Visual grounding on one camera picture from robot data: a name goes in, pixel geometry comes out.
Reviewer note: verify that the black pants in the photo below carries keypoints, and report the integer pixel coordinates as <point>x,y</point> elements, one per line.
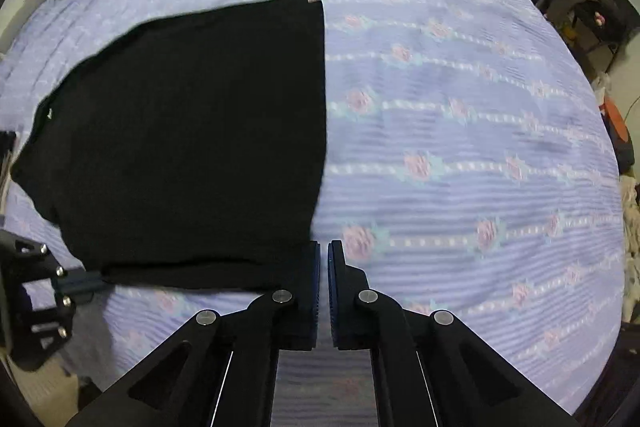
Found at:
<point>200,132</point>

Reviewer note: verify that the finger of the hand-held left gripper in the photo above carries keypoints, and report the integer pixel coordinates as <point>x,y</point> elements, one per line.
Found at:
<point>82,283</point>

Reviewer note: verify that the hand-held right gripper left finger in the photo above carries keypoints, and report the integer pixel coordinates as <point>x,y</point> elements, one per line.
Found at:
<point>315,287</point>

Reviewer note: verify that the grey jacket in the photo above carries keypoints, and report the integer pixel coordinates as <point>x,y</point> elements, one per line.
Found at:
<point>580,2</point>

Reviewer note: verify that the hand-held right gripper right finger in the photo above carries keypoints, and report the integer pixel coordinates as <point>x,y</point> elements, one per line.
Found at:
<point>332,287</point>

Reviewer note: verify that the white crumpled cloth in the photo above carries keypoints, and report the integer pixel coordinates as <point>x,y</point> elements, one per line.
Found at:
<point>631,217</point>

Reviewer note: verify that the orange stool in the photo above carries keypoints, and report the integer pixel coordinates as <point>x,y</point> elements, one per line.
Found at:
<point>617,127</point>

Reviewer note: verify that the purple floral bed sheet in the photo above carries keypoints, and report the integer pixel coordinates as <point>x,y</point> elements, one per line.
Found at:
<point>450,132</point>

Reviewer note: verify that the black chair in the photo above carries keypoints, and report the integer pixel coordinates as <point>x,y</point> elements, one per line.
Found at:
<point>615,2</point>

